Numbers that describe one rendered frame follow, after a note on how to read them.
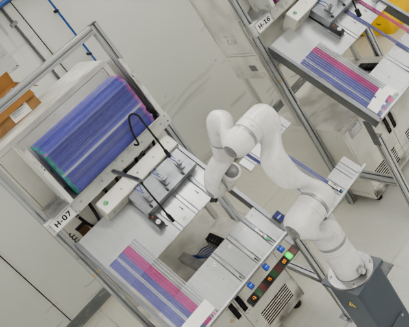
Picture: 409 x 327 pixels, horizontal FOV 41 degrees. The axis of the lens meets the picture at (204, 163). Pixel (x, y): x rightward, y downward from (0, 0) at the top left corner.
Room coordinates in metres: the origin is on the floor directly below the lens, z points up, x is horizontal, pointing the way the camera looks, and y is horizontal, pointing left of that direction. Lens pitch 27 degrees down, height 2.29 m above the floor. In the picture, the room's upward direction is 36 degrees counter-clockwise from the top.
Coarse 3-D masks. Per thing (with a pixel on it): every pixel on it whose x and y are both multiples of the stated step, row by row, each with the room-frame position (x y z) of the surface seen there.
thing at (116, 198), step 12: (156, 144) 2.44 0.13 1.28; (168, 144) 2.42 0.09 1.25; (144, 156) 2.41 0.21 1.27; (156, 156) 2.39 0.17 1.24; (132, 168) 2.38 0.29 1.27; (144, 168) 2.36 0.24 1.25; (120, 180) 2.35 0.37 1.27; (132, 180) 2.33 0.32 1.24; (108, 192) 2.32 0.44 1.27; (120, 192) 2.30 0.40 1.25; (96, 204) 2.29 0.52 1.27; (108, 204) 2.27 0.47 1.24; (120, 204) 2.29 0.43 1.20; (108, 216) 2.26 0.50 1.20
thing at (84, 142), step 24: (96, 96) 2.39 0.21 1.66; (120, 96) 2.39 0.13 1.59; (72, 120) 2.33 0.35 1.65; (96, 120) 2.33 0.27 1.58; (120, 120) 2.37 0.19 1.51; (144, 120) 2.40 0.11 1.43; (48, 144) 2.25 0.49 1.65; (72, 144) 2.28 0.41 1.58; (96, 144) 2.31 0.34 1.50; (120, 144) 2.34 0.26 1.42; (72, 168) 2.25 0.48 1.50; (96, 168) 2.28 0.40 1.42
